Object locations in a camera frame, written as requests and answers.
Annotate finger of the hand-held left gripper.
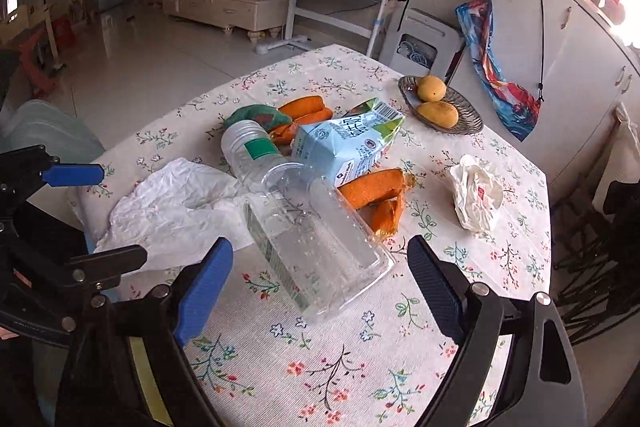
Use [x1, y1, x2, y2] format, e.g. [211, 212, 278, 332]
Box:
[0, 232, 149, 344]
[0, 146, 106, 218]

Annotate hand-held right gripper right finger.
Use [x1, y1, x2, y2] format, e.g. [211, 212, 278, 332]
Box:
[406, 234, 588, 427]

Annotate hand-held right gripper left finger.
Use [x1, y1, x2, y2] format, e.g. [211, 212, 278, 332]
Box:
[55, 237, 236, 427]

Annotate clear plastic clamshell container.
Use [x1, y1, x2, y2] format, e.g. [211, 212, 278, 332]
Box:
[243, 174, 397, 327]

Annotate light blue milk carton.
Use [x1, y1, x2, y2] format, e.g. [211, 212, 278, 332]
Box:
[290, 98, 406, 186]

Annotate pale blue chair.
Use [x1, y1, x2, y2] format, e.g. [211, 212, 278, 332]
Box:
[0, 99, 106, 168]

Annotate large white plastic bag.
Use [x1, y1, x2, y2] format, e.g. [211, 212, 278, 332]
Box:
[92, 157, 261, 278]

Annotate curled orange fruit peel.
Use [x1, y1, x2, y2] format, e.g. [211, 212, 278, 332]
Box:
[370, 194, 409, 238]

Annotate crumpled white paper bag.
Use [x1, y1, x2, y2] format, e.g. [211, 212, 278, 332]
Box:
[447, 154, 506, 235]

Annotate floral tablecloth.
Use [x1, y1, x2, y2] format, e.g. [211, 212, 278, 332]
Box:
[67, 44, 553, 427]

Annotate red plastic stool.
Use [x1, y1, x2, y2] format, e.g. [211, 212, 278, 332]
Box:
[17, 14, 76, 95]

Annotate clear plastic bottle green label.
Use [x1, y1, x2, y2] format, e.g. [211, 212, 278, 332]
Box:
[220, 119, 326, 208]

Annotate black folding chairs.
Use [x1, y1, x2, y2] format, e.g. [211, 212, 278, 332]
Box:
[550, 177, 640, 348]

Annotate small orange fruit peel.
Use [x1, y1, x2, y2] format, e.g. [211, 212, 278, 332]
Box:
[270, 124, 297, 146]

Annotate long yellow mango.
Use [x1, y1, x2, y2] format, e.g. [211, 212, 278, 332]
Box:
[416, 101, 460, 129]

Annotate dark woven fruit plate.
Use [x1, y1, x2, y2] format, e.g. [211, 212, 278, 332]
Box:
[397, 75, 485, 136]

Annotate round yellow mango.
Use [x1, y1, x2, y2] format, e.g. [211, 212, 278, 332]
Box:
[416, 75, 447, 102]

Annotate long orange fruit peel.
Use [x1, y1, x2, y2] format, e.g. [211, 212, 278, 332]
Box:
[290, 107, 334, 128]

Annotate black garment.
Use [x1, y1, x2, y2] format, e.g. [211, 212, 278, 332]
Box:
[602, 177, 640, 220]

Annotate colourful printed hanging bag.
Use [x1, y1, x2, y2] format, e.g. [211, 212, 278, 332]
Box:
[455, 0, 542, 142]

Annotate cream television cabinet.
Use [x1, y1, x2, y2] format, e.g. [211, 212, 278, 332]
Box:
[162, 0, 291, 40]

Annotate white cloth bag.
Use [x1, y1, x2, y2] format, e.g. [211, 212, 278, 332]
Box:
[595, 102, 640, 208]

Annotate white cabinet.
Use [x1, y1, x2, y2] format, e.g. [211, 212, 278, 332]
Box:
[487, 0, 640, 208]

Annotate black cord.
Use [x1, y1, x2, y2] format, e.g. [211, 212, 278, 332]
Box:
[487, 0, 547, 105]

